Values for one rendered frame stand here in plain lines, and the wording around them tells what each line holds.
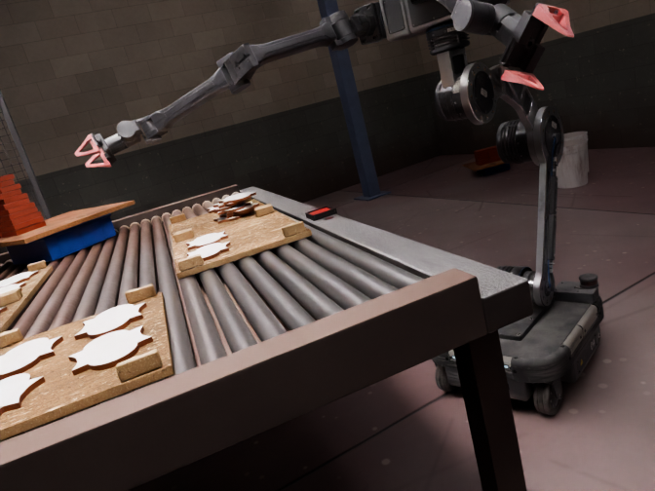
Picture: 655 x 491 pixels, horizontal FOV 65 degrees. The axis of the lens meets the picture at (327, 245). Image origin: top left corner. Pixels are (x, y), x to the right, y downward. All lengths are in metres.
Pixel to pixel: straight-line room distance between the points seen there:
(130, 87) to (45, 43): 0.93
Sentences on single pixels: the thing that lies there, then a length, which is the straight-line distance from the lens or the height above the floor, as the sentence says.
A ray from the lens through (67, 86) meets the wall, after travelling 6.63.
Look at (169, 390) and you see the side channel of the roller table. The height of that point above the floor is 0.95.
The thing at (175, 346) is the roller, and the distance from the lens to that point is 0.90.
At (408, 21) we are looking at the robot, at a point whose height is 1.41.
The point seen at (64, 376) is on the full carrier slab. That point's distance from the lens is 0.92.
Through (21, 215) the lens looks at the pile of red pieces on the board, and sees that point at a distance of 2.39.
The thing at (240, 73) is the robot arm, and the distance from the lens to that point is 1.71.
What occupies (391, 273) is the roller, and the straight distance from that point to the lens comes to 0.94.
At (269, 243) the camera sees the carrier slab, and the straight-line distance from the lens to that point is 1.31.
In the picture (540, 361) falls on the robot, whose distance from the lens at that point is 1.92.
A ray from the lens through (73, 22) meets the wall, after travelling 6.76.
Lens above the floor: 1.23
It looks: 15 degrees down
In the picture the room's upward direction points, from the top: 15 degrees counter-clockwise
